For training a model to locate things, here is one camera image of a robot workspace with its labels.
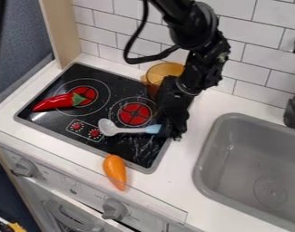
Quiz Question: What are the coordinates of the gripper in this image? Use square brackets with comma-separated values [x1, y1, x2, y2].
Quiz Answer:
[154, 75, 203, 141]

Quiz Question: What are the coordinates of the blue ladle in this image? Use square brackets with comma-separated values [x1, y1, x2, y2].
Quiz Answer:
[97, 117, 163, 138]

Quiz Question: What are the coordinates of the orange cup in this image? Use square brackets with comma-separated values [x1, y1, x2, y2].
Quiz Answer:
[139, 62, 186, 100]

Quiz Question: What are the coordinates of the toy stove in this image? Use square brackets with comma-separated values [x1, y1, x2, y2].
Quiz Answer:
[12, 62, 174, 175]

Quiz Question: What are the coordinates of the orange toy carrot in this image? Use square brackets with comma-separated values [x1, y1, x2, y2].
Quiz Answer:
[102, 153, 129, 192]

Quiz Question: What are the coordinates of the toy sink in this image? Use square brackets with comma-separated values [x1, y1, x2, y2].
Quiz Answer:
[192, 112, 295, 232]

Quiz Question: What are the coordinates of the red toy pepper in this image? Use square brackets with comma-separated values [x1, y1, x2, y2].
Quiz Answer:
[30, 92, 89, 113]

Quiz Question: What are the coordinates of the tap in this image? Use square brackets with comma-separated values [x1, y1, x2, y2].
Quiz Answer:
[282, 36, 295, 131]

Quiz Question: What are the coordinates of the black cable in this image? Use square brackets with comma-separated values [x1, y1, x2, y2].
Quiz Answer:
[121, 0, 184, 65]

